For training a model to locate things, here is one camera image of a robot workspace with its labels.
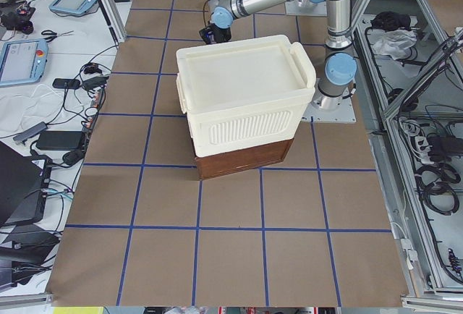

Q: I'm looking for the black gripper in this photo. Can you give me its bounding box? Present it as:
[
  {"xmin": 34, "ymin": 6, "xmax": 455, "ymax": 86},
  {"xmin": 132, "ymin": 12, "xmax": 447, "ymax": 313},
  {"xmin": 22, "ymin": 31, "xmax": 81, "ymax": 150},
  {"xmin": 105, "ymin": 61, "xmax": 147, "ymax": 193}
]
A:
[{"xmin": 211, "ymin": 24, "xmax": 232, "ymax": 43}]

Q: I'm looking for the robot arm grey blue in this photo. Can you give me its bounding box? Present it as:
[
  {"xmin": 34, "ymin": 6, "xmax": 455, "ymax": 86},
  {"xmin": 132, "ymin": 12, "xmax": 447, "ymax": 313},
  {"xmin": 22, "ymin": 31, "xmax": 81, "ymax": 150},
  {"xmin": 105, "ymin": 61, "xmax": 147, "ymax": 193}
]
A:
[{"xmin": 200, "ymin": 0, "xmax": 357, "ymax": 111}]

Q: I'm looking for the cream plastic storage box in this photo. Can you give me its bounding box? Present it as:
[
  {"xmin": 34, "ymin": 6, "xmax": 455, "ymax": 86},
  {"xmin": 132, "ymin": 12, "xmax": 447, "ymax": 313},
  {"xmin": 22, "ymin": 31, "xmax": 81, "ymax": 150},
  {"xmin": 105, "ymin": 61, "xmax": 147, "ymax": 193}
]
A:
[{"xmin": 176, "ymin": 35, "xmax": 316, "ymax": 157}]

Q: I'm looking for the blue teach pendant far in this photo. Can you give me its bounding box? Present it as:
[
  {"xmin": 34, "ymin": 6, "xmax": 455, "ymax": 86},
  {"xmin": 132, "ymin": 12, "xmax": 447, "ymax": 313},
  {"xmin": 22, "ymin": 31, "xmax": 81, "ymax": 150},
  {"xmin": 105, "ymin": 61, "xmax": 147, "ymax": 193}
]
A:
[{"xmin": 48, "ymin": 0, "xmax": 97, "ymax": 17}]

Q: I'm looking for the blue teach pendant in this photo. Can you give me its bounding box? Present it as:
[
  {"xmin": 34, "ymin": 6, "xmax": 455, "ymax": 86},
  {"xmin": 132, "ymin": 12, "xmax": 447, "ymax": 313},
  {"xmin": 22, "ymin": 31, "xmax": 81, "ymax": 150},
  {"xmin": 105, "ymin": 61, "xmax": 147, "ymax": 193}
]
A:
[
  {"xmin": 48, "ymin": 0, "xmax": 97, "ymax": 17},
  {"xmin": 1, "ymin": 38, "xmax": 48, "ymax": 87}
]

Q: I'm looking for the crumpled white cloth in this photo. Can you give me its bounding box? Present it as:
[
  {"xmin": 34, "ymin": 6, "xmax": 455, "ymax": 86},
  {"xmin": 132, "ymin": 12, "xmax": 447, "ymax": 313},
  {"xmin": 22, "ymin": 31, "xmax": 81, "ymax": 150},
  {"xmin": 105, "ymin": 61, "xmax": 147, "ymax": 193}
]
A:
[{"xmin": 372, "ymin": 29, "xmax": 417, "ymax": 60}]

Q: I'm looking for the blue teach pendant near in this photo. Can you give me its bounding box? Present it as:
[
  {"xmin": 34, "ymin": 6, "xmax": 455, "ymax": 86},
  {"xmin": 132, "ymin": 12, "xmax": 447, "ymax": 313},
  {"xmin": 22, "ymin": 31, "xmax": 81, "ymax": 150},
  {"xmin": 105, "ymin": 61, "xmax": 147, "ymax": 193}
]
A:
[{"xmin": 1, "ymin": 38, "xmax": 48, "ymax": 87}]

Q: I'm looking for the black power adapter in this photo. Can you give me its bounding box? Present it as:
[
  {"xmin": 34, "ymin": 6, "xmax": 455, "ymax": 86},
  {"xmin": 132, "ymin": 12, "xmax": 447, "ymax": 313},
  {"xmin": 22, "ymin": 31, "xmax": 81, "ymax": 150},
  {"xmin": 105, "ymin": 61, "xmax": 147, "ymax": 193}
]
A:
[{"xmin": 36, "ymin": 130, "xmax": 83, "ymax": 150}]

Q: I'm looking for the black laptop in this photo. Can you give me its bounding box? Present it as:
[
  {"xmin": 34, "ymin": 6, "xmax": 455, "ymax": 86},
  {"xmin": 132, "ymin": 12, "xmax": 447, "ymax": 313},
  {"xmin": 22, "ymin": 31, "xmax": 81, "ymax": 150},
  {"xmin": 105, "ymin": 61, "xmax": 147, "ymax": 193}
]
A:
[{"xmin": 1, "ymin": 143, "xmax": 51, "ymax": 226}]

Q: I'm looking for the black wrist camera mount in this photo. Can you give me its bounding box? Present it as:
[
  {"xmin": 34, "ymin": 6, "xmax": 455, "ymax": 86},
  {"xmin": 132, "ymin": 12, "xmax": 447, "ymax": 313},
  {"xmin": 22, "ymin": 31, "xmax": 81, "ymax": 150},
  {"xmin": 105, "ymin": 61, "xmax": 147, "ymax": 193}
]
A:
[{"xmin": 199, "ymin": 26, "xmax": 213, "ymax": 45}]

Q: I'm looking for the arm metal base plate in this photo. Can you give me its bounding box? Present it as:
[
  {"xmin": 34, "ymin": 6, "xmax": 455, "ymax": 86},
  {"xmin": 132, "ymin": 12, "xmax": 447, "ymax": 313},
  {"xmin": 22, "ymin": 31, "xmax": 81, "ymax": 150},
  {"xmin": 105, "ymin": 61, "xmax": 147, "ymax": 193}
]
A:
[{"xmin": 301, "ymin": 78, "xmax": 357, "ymax": 124}]

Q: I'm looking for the aluminium frame rail structure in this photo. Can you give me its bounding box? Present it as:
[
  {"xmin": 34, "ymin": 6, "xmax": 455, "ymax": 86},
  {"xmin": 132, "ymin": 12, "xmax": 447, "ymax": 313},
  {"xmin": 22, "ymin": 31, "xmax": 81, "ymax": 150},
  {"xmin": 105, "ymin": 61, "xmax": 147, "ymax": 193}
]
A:
[{"xmin": 352, "ymin": 0, "xmax": 462, "ymax": 313}]

